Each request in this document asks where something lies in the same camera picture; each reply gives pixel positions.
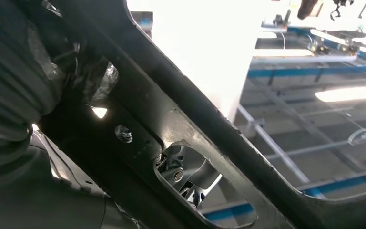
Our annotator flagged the long ceiling light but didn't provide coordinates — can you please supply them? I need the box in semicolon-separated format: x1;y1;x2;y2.
315;84;366;103

